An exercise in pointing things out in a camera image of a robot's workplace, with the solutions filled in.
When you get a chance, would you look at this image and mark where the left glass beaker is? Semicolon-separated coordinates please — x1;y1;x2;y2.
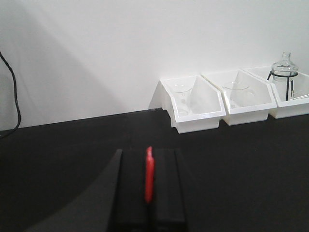
173;84;192;116

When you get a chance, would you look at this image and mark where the right white plastic bin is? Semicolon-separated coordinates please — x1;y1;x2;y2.
244;66;309;119

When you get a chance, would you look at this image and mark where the round glass flask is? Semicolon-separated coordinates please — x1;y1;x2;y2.
271;51;298;76

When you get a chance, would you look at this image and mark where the black wire tripod stand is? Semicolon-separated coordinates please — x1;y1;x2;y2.
267;71;298;101

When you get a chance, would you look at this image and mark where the black cable on wall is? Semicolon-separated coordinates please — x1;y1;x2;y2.
0;50;22;138

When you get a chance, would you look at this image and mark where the middle glass beaker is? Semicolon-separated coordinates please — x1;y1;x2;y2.
223;81;257;108

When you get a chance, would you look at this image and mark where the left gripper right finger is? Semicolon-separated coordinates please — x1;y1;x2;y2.
149;149;187;232

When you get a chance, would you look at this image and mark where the left white plastic bin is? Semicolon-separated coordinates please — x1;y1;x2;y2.
148;74;226;134

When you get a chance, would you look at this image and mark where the white plastic bin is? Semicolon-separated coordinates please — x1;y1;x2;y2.
148;74;226;134
202;69;277;126
244;66;309;119

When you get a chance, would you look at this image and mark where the glass beaker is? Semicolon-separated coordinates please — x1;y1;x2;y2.
223;81;257;108
173;84;192;116

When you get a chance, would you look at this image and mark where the red plastic spoon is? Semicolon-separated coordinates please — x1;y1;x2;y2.
144;146;155;204

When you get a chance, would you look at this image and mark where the middle white plastic bin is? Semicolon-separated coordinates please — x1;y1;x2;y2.
202;69;277;126

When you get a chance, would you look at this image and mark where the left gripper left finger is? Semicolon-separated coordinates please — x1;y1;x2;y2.
107;149;148;232

